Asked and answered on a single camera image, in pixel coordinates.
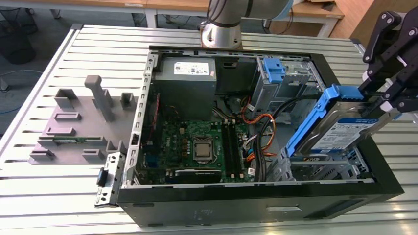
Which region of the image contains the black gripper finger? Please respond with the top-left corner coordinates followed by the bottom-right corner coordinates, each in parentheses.
top-left (379, 23), bottom-right (418, 115)
top-left (359, 11), bottom-right (407, 95)

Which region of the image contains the hard disk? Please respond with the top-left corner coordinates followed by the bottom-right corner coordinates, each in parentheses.
top-left (286, 84), bottom-right (399, 157)

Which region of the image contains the silver disk bay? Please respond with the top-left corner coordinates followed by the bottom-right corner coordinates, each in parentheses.
top-left (277, 146), bottom-right (360, 182)

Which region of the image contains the wooden cabinet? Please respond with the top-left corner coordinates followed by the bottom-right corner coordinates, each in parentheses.
top-left (336, 0), bottom-right (418, 70)

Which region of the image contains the silver optical drive cage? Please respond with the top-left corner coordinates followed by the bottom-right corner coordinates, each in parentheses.
top-left (253, 56), bottom-right (329, 114)

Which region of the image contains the blue drive latch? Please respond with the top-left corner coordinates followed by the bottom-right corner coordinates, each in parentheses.
top-left (264, 56), bottom-right (286, 84)

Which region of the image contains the black RAM slot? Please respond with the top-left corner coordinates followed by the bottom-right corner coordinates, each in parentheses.
top-left (221, 119), bottom-right (236, 179)
top-left (230, 119), bottom-right (245, 179)

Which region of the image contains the grey power supply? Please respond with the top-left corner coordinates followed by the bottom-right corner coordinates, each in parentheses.
top-left (153, 57), bottom-right (218, 120)

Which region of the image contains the green motherboard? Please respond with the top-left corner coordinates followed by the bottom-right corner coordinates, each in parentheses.
top-left (136, 118), bottom-right (260, 184)

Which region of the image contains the black PC case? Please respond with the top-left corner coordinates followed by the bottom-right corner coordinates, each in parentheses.
top-left (94, 45), bottom-right (407, 228)

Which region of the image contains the CPU socket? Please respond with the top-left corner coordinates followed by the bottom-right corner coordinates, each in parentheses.
top-left (190, 137), bottom-right (217, 164)

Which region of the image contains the silver CPU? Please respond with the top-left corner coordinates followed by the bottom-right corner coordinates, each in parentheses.
top-left (196, 143), bottom-right (213, 157)

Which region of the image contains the black graphics card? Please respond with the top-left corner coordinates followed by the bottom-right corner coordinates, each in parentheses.
top-left (165, 168), bottom-right (224, 184)

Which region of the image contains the long wooden desk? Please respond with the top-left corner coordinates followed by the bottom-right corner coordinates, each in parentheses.
top-left (0, 0), bottom-right (210, 28)

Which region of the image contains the grey parts rack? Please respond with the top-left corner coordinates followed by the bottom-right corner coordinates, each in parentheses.
top-left (29, 75), bottom-right (142, 166)

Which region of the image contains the blue VGA connector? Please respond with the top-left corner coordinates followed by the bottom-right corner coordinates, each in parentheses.
top-left (97, 168), bottom-right (110, 187)

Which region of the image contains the green RAM stick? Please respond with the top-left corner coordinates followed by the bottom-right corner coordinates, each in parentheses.
top-left (54, 137), bottom-right (90, 144)

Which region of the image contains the black waste bin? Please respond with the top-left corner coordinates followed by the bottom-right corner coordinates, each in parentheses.
top-left (0, 7), bottom-right (39, 65)

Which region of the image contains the wooden desk white frame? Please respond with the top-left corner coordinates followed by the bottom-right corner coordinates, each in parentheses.
top-left (261, 0), bottom-right (347, 38)

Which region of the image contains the orange wire bundle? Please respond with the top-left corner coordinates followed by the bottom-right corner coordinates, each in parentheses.
top-left (241, 113), bottom-right (278, 150)

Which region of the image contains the black cable bundle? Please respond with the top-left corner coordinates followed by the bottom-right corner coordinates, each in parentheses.
top-left (254, 94), bottom-right (328, 182)

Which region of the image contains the thin red wire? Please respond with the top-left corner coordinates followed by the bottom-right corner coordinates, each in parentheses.
top-left (141, 93), bottom-right (162, 148)

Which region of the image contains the white floor cable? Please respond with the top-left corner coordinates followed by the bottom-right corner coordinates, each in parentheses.
top-left (0, 70), bottom-right (45, 80)

